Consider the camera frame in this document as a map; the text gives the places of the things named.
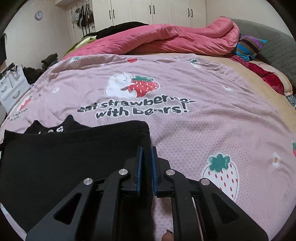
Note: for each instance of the grey quilted headboard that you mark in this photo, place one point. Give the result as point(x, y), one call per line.
point(279, 51)

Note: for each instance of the pink strawberry bear bedsheet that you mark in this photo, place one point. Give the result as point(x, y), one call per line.
point(255, 168)

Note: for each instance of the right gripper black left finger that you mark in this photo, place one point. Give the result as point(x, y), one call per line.
point(89, 211)

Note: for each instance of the hanging bags on door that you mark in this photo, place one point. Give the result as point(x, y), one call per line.
point(83, 16)

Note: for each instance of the black small garment orange patches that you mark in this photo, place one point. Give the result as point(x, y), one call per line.
point(39, 168)

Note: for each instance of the person's right hand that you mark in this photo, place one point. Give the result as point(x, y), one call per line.
point(168, 236)

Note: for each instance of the white glossy wardrobe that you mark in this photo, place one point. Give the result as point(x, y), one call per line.
point(179, 13)

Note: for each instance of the striped colourful pillow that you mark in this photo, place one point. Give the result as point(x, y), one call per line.
point(248, 47)

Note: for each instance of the green blanket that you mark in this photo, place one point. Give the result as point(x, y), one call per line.
point(82, 42)

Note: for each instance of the red fabric on bed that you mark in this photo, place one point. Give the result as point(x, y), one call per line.
point(270, 78)

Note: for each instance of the pink quilted duvet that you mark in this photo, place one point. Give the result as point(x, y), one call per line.
point(216, 39)

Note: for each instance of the white drawer cabinet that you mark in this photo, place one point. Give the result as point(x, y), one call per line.
point(14, 85)

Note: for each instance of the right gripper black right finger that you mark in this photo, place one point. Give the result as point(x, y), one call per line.
point(201, 211)

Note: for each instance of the beige bed blanket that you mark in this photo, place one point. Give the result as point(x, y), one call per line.
point(202, 91)

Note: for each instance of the dark clothes pile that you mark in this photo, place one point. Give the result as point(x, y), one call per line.
point(32, 74)

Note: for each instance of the blue patterned cloth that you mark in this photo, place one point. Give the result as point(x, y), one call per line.
point(292, 100)

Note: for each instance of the round wall clock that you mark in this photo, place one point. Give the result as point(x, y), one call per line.
point(39, 15)

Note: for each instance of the black clothes on bed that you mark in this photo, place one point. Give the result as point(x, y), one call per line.
point(115, 29)

